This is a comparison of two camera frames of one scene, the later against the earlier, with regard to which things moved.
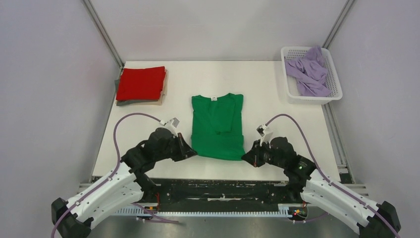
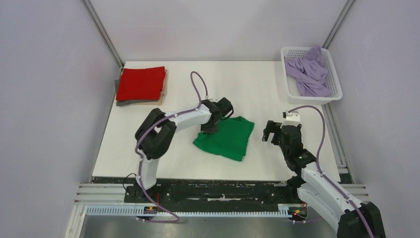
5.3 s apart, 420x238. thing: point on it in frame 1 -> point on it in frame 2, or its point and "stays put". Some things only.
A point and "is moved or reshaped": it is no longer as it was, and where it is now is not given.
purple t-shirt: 310,71 stays put
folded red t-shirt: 141,83 stays put
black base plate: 216,191 stays put
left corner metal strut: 104,33 stays put
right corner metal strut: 349,4 stays put
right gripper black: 253,156 -> 272,127
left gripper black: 185,151 -> 209,130
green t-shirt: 217,126 is moved or reshaped
